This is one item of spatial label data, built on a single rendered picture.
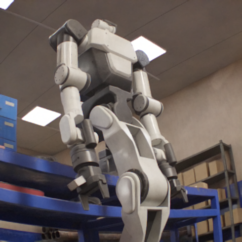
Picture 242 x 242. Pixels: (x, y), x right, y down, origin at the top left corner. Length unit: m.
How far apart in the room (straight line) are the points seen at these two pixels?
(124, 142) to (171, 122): 5.08
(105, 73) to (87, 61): 0.12
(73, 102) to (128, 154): 0.27
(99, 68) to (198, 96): 4.78
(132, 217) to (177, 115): 5.21
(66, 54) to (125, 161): 0.49
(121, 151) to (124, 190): 0.18
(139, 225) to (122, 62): 0.72
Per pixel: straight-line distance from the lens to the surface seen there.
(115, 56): 1.53
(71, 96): 1.31
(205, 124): 5.94
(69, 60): 1.41
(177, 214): 2.31
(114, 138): 1.33
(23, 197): 1.48
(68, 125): 1.21
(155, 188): 1.23
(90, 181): 1.12
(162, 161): 1.50
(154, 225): 1.29
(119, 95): 1.46
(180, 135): 6.19
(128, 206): 1.19
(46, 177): 1.88
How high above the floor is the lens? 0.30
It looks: 25 degrees up
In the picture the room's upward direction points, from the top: 7 degrees counter-clockwise
